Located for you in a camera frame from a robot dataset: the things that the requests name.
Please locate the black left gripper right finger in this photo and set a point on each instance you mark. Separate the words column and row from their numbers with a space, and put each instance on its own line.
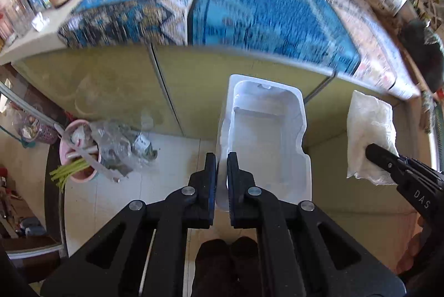
column 302, row 251

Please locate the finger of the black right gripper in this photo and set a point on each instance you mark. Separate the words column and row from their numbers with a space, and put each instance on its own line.
column 414, row 180

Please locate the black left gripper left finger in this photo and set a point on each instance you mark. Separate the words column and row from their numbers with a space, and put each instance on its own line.
column 141, row 250

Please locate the white tissue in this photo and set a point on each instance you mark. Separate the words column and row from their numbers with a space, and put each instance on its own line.
column 369, row 121

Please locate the white plastic tray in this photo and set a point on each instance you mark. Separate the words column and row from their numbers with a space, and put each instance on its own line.
column 264, row 122

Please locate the pink trash bin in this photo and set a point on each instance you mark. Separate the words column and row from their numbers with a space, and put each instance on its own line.
column 74, row 166

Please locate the right hand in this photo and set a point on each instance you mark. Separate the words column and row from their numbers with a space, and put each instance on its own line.
column 413, row 247

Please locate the black round pot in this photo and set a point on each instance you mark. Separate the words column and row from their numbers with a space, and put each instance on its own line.
column 426, row 49

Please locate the clear glass jar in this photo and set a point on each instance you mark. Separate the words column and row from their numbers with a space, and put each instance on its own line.
column 21, row 15

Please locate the blue patterned patchwork tablecloth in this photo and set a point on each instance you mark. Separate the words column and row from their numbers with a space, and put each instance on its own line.
column 343, row 35

